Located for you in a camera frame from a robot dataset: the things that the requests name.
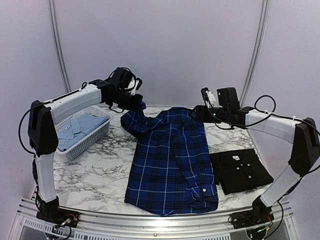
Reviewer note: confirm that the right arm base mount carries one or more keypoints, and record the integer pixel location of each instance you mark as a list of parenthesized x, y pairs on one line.
[(244, 219)]

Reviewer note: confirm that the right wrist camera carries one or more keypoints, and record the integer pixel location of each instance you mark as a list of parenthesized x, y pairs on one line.
[(208, 98)]

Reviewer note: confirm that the light blue shirt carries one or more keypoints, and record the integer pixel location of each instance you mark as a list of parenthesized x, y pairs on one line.
[(75, 129)]

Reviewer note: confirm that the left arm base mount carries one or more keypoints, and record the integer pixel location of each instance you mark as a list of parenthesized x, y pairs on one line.
[(61, 216)]

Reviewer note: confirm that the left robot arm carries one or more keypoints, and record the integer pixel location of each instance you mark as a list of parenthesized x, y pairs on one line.
[(119, 88)]

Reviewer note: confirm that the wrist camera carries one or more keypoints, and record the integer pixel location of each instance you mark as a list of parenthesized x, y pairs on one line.
[(134, 85), (208, 98)]

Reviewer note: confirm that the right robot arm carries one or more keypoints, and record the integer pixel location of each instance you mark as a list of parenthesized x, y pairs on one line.
[(294, 140)]

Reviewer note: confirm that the aluminium front table rail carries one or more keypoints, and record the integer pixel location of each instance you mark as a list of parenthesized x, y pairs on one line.
[(217, 225)]

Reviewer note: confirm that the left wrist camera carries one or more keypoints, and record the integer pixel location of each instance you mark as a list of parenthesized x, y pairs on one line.
[(134, 85)]

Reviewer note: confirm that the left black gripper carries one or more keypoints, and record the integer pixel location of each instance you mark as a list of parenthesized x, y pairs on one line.
[(136, 104)]

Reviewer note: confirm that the folded black shirt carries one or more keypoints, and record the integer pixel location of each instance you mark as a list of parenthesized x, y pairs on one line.
[(239, 170)]

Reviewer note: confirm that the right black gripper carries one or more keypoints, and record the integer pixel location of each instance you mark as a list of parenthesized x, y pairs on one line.
[(201, 115)]

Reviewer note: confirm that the white plastic laundry basket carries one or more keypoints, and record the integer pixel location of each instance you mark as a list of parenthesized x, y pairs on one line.
[(91, 138)]

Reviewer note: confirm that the blue plaid long sleeve shirt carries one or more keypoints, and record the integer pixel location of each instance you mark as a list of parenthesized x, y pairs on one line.
[(171, 171)]

